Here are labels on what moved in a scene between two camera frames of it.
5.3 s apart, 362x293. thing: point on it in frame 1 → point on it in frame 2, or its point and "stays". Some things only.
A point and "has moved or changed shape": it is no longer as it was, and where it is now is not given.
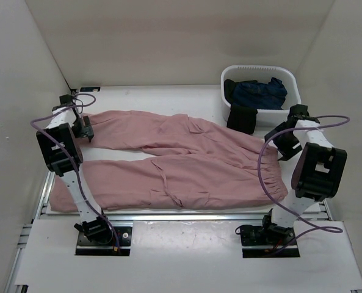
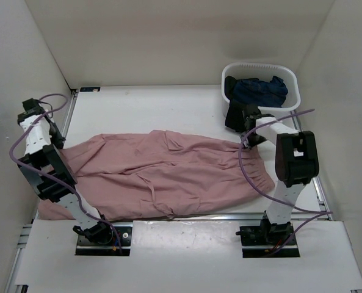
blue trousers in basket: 263,96 stays
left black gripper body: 80,130 → 56,137
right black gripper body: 285,141 → 253,140
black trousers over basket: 240,118 stays
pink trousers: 191,162 has moved or changed shape
